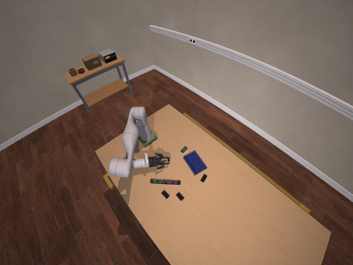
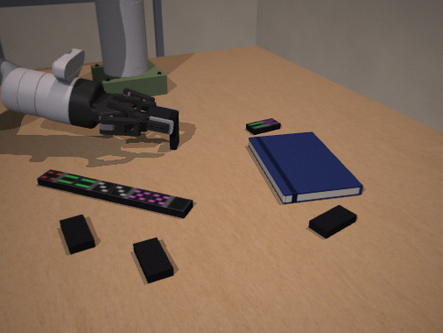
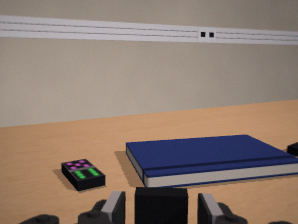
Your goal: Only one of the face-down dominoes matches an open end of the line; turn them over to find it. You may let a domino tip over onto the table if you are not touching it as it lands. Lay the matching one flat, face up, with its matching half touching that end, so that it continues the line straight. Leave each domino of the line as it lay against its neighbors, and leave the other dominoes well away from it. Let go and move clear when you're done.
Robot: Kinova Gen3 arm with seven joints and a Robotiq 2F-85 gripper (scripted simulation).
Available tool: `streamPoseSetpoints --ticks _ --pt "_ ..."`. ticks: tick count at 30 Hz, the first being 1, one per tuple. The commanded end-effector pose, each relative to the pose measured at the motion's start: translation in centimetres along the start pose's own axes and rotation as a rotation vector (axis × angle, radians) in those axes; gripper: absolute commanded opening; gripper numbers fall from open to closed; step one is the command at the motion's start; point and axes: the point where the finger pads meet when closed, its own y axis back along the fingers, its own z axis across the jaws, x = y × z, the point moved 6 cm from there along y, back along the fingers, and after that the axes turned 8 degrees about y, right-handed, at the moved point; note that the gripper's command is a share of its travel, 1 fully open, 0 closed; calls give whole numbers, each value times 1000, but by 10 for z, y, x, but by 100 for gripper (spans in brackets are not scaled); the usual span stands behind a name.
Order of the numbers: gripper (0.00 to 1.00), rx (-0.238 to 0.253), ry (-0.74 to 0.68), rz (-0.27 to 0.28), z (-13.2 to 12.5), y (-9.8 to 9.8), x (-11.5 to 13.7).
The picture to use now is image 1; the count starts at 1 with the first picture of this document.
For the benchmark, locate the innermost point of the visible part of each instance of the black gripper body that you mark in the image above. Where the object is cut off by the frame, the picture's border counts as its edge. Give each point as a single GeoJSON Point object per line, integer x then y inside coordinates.
{"type": "Point", "coordinates": [152, 161]}

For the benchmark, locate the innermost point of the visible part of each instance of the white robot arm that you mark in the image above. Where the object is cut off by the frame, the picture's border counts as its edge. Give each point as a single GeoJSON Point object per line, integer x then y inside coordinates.
{"type": "Point", "coordinates": [122, 166]}

